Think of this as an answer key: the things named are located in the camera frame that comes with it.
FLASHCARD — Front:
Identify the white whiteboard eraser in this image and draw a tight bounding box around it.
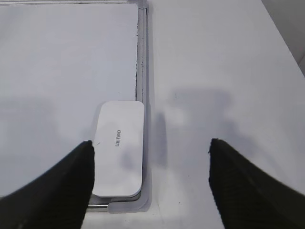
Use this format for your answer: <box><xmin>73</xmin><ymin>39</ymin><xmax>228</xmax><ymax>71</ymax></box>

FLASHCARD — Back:
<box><xmin>93</xmin><ymin>101</ymin><xmax>145</xmax><ymax>198</ymax></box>

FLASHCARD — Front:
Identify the white whiteboard with grey frame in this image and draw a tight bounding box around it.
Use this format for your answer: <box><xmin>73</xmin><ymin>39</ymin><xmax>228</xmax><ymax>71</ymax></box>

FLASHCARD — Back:
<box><xmin>0</xmin><ymin>0</ymin><xmax>147</xmax><ymax>213</ymax></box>

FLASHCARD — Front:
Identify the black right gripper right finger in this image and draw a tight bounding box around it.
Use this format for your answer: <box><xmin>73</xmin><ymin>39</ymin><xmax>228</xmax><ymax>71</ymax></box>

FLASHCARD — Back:
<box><xmin>209</xmin><ymin>138</ymin><xmax>305</xmax><ymax>229</ymax></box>

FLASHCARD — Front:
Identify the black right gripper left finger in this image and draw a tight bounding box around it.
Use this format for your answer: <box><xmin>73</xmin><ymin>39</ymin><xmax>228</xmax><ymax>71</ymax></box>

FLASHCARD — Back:
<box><xmin>0</xmin><ymin>141</ymin><xmax>95</xmax><ymax>229</ymax></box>

